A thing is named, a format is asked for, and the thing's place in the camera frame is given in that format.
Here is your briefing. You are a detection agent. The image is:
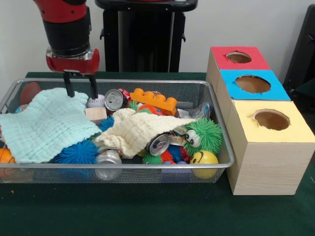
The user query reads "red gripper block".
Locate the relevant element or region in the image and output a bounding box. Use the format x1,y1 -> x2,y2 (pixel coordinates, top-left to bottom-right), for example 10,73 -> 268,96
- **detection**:
45,47 -> 101,101

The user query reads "clear shallow mesh bin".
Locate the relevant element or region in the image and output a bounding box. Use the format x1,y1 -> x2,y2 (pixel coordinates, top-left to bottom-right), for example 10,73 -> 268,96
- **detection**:
0,79 -> 235,184

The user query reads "wooden box with three holes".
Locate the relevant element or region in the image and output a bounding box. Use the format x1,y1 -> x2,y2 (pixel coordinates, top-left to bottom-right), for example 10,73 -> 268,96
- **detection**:
206,46 -> 315,196

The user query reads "small white baseball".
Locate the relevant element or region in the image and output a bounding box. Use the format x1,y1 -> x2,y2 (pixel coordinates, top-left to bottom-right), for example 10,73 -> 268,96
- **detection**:
87,94 -> 106,108

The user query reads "crushed black silver can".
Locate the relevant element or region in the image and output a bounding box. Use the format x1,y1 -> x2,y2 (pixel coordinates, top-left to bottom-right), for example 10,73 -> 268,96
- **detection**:
104,88 -> 131,112

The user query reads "mint green waffle cloth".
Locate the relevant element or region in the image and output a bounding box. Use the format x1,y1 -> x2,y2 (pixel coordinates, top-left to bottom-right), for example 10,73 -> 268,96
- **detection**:
0,88 -> 103,164

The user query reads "small brown football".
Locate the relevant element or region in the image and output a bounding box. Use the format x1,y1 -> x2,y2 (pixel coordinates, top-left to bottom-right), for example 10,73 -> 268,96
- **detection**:
20,82 -> 42,106

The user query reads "blue spiky ball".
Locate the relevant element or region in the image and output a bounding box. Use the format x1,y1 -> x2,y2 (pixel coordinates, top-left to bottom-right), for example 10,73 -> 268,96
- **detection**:
53,139 -> 99,165

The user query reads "cream waffle cloth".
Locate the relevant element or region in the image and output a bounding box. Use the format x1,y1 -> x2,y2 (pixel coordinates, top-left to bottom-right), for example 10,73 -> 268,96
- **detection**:
94,108 -> 197,159

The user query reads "orange toy building block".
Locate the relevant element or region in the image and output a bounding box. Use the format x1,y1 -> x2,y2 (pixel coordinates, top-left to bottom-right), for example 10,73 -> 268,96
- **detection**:
130,88 -> 178,116

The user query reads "small orange basketball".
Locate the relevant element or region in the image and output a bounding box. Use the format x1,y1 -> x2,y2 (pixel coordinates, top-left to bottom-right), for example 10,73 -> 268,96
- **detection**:
0,147 -> 16,178

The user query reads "green fuzzy toy with eyes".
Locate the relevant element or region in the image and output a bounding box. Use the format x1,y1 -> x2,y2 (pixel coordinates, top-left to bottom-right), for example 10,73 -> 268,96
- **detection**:
183,117 -> 223,158

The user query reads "dark green table cloth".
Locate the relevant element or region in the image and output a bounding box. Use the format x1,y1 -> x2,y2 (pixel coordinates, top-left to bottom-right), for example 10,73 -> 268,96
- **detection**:
0,71 -> 315,236

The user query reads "yellow smiley ball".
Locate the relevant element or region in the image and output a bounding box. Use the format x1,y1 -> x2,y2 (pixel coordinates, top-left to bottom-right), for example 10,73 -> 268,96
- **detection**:
190,150 -> 219,178

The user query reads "black stand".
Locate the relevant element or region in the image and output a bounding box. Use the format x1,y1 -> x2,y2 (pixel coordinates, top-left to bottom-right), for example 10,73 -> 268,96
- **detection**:
283,4 -> 315,91

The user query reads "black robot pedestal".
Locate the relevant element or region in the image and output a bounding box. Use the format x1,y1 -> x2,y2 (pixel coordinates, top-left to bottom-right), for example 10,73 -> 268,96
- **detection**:
95,0 -> 198,73

